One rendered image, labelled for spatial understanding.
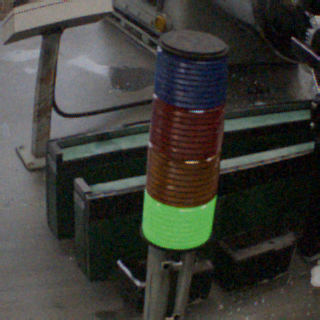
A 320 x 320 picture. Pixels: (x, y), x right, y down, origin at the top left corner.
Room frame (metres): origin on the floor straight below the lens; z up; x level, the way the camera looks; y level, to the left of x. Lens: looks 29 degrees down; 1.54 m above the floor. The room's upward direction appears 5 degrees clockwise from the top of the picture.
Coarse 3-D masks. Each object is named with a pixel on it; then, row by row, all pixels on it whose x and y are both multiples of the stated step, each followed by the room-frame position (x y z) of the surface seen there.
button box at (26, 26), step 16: (48, 0) 1.28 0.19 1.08; (64, 0) 1.29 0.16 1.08; (80, 0) 1.30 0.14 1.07; (96, 0) 1.31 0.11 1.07; (16, 16) 1.24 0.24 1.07; (32, 16) 1.25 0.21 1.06; (48, 16) 1.26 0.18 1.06; (64, 16) 1.27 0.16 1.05; (80, 16) 1.28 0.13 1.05; (96, 16) 1.30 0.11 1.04; (16, 32) 1.23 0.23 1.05; (32, 32) 1.26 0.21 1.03
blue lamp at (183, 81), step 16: (160, 48) 0.77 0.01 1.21; (160, 64) 0.77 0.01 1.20; (176, 64) 0.75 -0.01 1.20; (192, 64) 0.75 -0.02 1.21; (208, 64) 0.75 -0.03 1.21; (224, 64) 0.77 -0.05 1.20; (160, 80) 0.76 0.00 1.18; (176, 80) 0.75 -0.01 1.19; (192, 80) 0.75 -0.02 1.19; (208, 80) 0.75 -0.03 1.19; (224, 80) 0.77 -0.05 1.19; (160, 96) 0.76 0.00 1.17; (176, 96) 0.75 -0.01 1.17; (192, 96) 0.75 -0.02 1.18; (208, 96) 0.75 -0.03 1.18; (224, 96) 0.77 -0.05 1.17
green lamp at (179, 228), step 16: (144, 208) 0.77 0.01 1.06; (160, 208) 0.76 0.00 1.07; (176, 208) 0.75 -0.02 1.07; (192, 208) 0.75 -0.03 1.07; (208, 208) 0.76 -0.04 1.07; (144, 224) 0.77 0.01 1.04; (160, 224) 0.76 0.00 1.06; (176, 224) 0.75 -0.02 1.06; (192, 224) 0.75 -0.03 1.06; (208, 224) 0.77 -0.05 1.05; (160, 240) 0.76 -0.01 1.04; (176, 240) 0.75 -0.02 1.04; (192, 240) 0.75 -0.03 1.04
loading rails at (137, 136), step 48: (48, 144) 1.11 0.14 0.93; (96, 144) 1.13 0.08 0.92; (144, 144) 1.14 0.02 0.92; (240, 144) 1.20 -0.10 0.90; (288, 144) 1.25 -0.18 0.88; (48, 192) 1.10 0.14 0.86; (96, 192) 1.02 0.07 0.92; (144, 192) 1.02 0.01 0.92; (240, 192) 1.09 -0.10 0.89; (288, 192) 1.13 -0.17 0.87; (96, 240) 0.99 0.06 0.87
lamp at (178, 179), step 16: (160, 160) 0.76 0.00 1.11; (176, 160) 0.75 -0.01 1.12; (192, 160) 0.75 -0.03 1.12; (208, 160) 0.76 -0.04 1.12; (160, 176) 0.76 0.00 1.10; (176, 176) 0.75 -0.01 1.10; (192, 176) 0.75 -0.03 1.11; (208, 176) 0.76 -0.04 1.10; (160, 192) 0.76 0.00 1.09; (176, 192) 0.75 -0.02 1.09; (192, 192) 0.75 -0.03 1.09; (208, 192) 0.76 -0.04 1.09
